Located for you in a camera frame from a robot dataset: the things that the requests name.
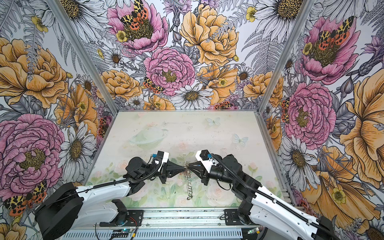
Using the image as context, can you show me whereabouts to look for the aluminium corner post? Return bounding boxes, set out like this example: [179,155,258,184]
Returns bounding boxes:
[47,1,119,117]
[257,0,315,115]

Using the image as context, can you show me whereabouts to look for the left aluminium corner post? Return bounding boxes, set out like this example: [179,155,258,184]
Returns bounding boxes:
[47,1,119,117]

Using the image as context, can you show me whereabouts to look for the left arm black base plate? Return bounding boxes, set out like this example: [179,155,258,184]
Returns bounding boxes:
[99,210,144,227]

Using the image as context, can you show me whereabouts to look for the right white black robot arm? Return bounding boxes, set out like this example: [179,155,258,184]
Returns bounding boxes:
[188,150,338,240]

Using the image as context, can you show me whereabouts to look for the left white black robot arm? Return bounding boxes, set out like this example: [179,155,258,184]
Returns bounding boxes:
[35,152,186,240]

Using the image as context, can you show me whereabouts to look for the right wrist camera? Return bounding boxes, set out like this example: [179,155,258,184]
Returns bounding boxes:
[195,150,219,173]

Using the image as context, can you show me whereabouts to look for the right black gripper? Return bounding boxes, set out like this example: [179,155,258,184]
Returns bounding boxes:
[187,161,235,187]

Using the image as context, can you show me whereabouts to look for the right aluminium corner post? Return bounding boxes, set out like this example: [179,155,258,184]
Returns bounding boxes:
[257,0,315,115]

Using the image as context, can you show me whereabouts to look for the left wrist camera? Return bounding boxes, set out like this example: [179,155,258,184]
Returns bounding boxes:
[152,151,169,171]

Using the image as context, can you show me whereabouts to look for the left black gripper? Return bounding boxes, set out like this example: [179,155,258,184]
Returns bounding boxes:
[139,159,187,183]

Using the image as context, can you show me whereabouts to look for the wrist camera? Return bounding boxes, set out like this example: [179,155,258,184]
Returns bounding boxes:
[195,150,219,173]
[152,151,169,171]

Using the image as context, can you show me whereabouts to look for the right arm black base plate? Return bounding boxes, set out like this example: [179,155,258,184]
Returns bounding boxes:
[224,209,253,226]

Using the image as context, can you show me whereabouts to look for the aluminium front rail frame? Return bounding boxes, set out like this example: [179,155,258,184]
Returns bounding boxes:
[49,206,313,240]

